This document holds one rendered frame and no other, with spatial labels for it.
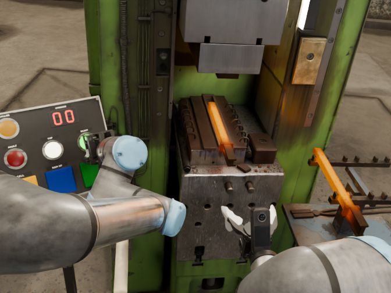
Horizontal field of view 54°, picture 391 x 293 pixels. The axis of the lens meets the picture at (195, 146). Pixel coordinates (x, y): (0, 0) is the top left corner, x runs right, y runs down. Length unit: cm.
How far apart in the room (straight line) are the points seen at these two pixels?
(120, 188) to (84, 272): 143
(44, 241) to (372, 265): 46
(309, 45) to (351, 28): 16
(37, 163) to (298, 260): 80
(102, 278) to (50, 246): 173
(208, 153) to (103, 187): 60
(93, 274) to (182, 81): 114
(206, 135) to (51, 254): 101
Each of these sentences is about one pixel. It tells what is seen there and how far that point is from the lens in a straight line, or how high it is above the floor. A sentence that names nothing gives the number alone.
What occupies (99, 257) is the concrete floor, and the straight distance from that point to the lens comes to 229.
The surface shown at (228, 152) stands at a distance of 131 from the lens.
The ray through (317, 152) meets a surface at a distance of 150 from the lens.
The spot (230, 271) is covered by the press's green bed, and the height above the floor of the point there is 38.
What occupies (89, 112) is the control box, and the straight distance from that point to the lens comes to 120.
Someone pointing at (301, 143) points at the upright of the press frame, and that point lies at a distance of 163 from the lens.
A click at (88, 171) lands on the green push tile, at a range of 119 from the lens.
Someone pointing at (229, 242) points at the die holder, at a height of 57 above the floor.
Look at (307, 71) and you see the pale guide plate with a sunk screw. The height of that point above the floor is 124.
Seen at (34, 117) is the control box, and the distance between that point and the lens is 117.
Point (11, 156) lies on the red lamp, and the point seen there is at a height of 110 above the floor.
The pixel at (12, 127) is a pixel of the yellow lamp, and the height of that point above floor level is 116.
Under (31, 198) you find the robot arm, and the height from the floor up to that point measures 142.
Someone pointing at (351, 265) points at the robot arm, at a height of 130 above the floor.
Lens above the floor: 173
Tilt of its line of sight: 33 degrees down
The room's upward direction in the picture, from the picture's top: 5 degrees clockwise
